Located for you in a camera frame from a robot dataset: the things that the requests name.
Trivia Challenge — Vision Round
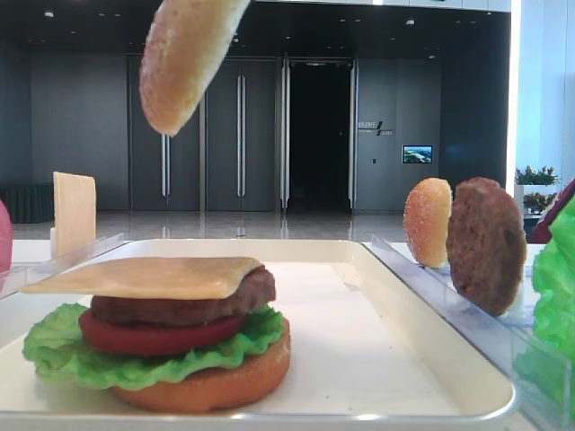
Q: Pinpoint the bun slice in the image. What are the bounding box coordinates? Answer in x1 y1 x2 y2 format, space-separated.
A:
139 0 249 136
403 177 452 268

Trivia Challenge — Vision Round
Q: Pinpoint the brown meat patty on burger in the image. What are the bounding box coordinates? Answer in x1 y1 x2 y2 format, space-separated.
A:
91 267 276 327

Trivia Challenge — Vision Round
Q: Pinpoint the yellow cheese slice on burger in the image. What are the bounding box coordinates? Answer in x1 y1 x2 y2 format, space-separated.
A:
20 257 262 300

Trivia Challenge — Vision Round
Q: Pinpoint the red tomato slice on burger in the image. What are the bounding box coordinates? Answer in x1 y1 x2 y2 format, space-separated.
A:
78 310 246 356

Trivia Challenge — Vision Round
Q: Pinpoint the standing brown meat patty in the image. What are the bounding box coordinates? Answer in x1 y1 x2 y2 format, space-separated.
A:
447 177 526 316

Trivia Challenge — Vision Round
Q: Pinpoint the standing yellow cheese slice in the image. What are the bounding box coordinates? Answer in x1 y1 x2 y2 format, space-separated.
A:
53 172 97 257

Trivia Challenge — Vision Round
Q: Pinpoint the green lettuce leaf on burger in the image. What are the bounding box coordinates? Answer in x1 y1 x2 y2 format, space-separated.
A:
22 303 288 391

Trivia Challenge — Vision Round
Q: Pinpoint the standing green lettuce leaf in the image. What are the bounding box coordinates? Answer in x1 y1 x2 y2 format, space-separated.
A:
532 203 574 360

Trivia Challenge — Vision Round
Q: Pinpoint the standing red tomato slice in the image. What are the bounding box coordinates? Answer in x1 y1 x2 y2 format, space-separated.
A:
0 201 13 272

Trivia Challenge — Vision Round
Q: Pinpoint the white metal tray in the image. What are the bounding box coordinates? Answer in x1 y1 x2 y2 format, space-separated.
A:
1 239 516 430

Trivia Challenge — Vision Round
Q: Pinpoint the bottom bun on tray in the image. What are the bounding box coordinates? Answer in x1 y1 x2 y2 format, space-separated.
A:
112 320 291 414

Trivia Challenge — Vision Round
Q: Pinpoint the flower planter background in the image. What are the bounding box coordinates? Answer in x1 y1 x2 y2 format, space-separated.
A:
515 166 559 216

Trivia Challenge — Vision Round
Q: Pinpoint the wall display screen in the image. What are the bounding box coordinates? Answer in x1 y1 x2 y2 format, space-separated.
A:
402 145 433 164

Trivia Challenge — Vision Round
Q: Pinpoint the clear rail left long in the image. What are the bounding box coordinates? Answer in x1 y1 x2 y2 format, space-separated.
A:
1 233 125 299

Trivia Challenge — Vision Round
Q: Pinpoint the clear rail long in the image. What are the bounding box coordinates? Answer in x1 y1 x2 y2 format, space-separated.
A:
1 233 125 299
368 235 574 430

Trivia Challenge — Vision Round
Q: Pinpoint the clear rail right long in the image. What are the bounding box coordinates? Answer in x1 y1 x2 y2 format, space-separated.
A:
368 235 574 430

